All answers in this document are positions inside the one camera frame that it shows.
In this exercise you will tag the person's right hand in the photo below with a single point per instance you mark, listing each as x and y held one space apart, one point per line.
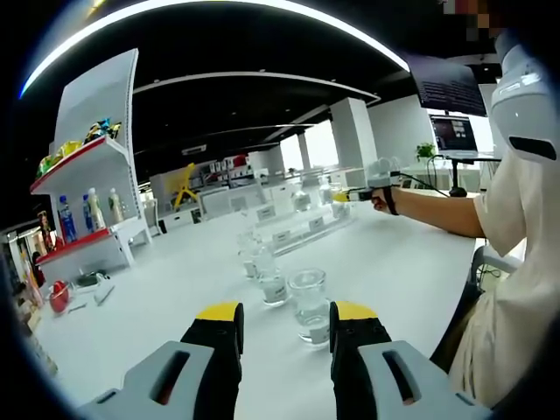
385 202

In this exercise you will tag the tall blue drink bottle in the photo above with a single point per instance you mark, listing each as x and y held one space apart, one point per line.
67 221

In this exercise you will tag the clear acrylic reagent rack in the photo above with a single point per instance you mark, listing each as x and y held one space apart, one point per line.
297 238

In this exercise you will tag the black yellow snack bag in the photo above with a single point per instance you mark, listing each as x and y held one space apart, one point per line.
114 130

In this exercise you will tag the white display shelf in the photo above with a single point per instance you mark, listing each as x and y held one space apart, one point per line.
96 92

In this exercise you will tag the red round container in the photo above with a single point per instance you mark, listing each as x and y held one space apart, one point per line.
59 298

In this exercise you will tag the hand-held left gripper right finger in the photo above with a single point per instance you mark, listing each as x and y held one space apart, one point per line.
354 354

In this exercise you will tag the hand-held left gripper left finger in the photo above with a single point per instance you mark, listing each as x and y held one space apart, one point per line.
210 354

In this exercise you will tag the white green drink bottle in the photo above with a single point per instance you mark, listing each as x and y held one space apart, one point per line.
97 212

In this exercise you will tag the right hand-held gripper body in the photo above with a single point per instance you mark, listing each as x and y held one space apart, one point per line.
382 174

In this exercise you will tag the potted green plant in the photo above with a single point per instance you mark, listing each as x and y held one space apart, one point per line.
424 151

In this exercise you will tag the person in beige shirt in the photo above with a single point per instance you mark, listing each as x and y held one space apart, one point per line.
516 284

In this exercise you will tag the dark text monitor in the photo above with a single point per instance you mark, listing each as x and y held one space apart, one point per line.
450 87

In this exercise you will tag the curved ceiling light strip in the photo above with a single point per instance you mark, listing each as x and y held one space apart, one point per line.
376 44

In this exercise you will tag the white seat chair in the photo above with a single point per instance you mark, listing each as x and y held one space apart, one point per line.
496 262

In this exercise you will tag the yellow green snack bag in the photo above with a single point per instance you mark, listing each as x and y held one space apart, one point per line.
46 165

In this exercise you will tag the blue snack bag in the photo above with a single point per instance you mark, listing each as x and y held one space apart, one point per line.
100 130

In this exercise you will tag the storage shelves with boxes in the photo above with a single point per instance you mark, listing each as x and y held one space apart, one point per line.
227 169

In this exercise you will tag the grey desk partition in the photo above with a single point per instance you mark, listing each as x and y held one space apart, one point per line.
232 202

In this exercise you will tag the ceiling air vent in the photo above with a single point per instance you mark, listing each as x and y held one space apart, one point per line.
193 150

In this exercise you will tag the white beige drink bottle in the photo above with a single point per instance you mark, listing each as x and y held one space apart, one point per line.
116 207

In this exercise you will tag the small blue drink bottle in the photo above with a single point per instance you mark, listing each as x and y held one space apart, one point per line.
87 217

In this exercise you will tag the yellow frame structure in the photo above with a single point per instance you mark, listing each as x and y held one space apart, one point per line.
186 186

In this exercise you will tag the white worn chest device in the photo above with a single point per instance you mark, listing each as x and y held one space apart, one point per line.
520 105

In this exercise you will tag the dark green small device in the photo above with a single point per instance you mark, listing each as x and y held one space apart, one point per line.
89 278

